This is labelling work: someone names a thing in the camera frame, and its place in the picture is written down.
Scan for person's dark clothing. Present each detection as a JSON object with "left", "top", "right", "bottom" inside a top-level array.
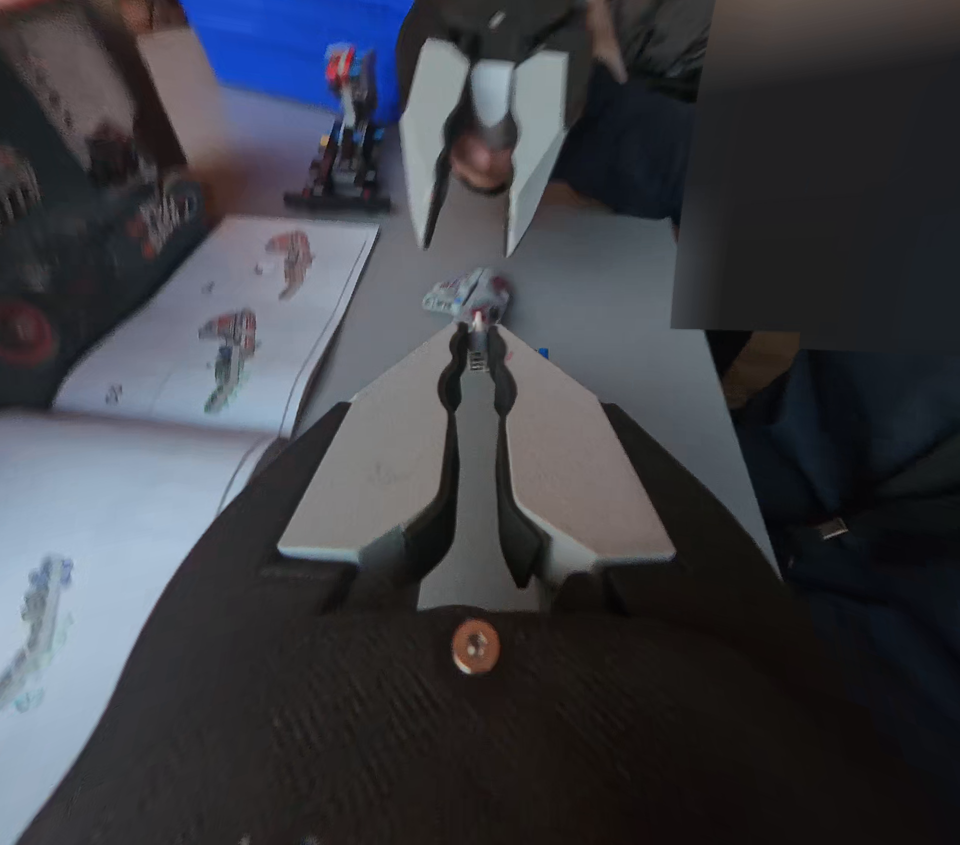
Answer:
[{"left": 551, "top": 0, "right": 960, "bottom": 845}]

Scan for black lego chassis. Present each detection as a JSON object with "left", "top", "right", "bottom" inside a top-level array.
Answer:
[{"left": 283, "top": 42, "right": 393, "bottom": 215}]

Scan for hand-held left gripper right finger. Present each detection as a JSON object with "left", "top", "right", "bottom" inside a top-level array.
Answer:
[{"left": 491, "top": 323, "right": 678, "bottom": 590}]

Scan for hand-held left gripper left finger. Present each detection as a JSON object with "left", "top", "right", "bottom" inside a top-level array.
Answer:
[{"left": 277, "top": 322, "right": 460, "bottom": 587}]

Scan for lego instruction booklet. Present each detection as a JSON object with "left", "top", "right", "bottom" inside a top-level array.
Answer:
[{"left": 0, "top": 215, "right": 381, "bottom": 845}]

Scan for dark lego set box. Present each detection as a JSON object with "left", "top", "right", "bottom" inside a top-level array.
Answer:
[{"left": 0, "top": 0, "right": 211, "bottom": 411}]

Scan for person's right hand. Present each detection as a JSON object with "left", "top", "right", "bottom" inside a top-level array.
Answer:
[{"left": 450, "top": 136, "right": 519, "bottom": 194}]

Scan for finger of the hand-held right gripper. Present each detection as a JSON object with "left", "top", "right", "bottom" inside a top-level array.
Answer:
[
  {"left": 399, "top": 38, "right": 472, "bottom": 251},
  {"left": 504, "top": 51, "right": 577, "bottom": 258}
]

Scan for blue plastic bin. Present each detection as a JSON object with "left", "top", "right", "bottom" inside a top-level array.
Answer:
[{"left": 165, "top": 0, "right": 436, "bottom": 126}]

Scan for grey lego model red stickers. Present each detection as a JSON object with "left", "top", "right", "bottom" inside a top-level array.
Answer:
[{"left": 422, "top": 267, "right": 515, "bottom": 325}]

